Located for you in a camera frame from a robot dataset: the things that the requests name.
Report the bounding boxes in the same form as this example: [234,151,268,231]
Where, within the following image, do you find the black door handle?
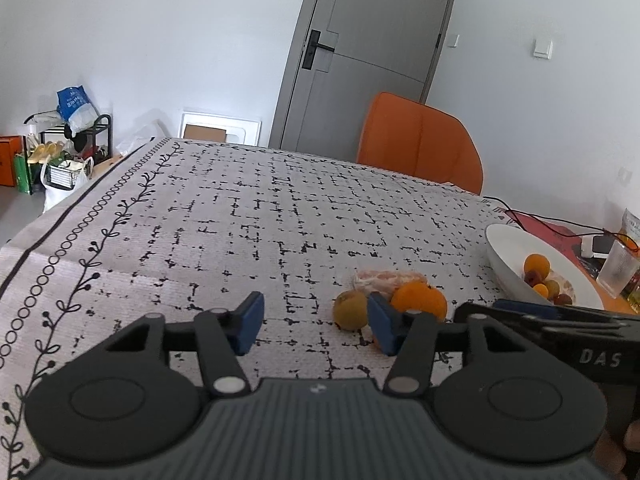
[300,30,337,70]

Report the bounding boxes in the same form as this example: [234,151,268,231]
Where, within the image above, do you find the orange box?
[0,135,25,188]

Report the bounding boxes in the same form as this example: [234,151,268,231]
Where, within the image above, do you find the blue plastic bag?
[56,85,98,136]

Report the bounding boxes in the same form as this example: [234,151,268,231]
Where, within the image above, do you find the snack packet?
[620,208,640,246]

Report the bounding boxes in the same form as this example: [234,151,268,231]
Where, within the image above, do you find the green bag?
[14,152,35,195]

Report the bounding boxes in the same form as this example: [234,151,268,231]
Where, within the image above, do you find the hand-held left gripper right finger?
[367,294,533,401]

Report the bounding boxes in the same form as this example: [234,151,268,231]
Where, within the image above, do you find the black cable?
[482,196,640,251]

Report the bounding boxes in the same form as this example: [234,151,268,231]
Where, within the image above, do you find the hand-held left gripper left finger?
[100,291,265,401]

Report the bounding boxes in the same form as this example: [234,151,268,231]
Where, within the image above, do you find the orange chair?
[356,91,485,196]

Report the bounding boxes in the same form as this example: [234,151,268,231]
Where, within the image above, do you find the grey door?
[270,0,463,153]

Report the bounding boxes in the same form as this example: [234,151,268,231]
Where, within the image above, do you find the white plate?
[485,223,606,311]

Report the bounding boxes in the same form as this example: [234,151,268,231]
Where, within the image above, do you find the white bag with basket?
[41,156,96,211]

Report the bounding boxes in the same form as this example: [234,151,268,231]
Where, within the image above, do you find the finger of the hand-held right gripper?
[495,299,640,328]
[455,301,620,334]

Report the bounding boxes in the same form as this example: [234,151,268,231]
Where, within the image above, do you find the peeled tangerine segment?
[355,270,428,293]

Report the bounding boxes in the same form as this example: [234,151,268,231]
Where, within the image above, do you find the black metal rack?
[25,114,113,171]

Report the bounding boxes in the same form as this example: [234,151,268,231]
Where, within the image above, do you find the person's right hand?
[595,425,640,480]

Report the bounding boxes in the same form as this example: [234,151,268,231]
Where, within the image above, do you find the white picture frame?
[180,110,263,147]

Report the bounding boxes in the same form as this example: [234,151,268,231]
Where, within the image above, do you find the yellow slippers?
[27,142,63,163]

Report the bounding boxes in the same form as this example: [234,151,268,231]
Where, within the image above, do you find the large orange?
[391,281,448,322]

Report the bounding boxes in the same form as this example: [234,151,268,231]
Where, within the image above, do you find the clear ribbed cup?
[596,240,640,297]

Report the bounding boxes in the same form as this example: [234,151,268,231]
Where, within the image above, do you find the black patterned white tablecloth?
[0,136,608,471]

